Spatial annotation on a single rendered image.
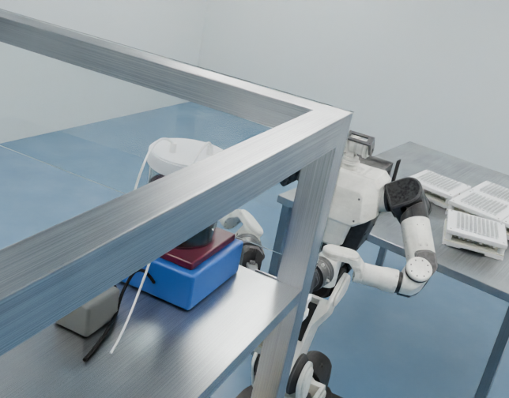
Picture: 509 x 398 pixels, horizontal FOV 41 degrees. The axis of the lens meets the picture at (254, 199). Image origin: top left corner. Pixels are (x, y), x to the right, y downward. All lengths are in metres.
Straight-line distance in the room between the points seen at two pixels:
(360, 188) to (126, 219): 1.52
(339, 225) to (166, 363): 1.22
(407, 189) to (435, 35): 4.10
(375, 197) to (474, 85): 4.04
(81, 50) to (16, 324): 1.01
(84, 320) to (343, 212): 1.24
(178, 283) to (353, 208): 1.05
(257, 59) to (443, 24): 1.88
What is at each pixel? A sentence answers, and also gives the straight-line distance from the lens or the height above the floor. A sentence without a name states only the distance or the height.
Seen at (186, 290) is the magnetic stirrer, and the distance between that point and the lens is 1.24.
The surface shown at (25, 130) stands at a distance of 1.78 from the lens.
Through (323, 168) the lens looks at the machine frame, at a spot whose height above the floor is 1.54.
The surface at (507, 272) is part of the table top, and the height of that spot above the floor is 0.86.
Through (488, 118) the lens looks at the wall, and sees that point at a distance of 6.17.
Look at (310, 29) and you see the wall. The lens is 6.64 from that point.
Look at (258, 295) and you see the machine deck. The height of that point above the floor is 1.27.
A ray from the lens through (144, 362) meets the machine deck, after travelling 1.13.
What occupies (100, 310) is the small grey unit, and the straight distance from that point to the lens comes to 1.16.
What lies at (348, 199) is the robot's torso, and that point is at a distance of 2.18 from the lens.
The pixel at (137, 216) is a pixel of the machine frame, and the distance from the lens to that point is 0.72.
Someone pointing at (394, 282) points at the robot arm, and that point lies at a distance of 2.05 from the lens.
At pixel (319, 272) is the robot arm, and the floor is 1.06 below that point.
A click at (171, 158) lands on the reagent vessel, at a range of 1.22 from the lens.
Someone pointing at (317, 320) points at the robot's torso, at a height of 0.75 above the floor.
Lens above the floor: 1.95
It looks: 22 degrees down
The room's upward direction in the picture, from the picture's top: 11 degrees clockwise
